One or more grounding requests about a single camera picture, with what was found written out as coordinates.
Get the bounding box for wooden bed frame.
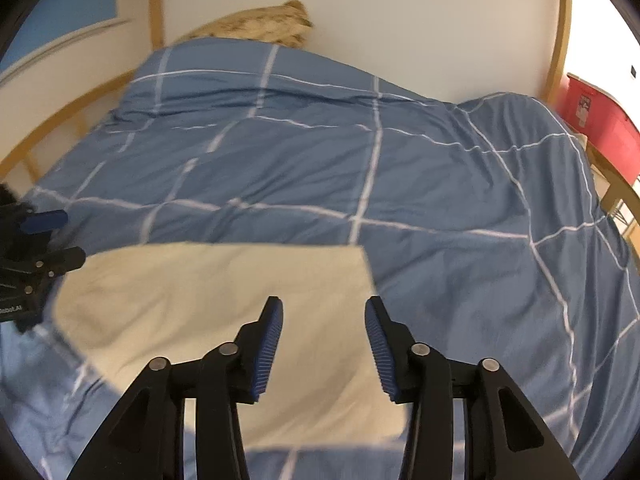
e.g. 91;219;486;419
0;0;640;241

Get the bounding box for cream pants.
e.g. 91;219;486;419
50;241;417;447

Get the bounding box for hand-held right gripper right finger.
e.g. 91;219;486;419
364;296;581;480

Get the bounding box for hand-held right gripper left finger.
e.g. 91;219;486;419
66;296;285;480

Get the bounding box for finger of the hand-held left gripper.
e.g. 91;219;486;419
27;246;86;286
21;210;69;235

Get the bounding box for beige patterned pillow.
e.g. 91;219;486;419
175;0;314;50

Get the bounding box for blue checked duvet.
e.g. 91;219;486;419
0;39;640;480

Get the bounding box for red storage bin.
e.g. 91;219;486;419
556;72;640;187

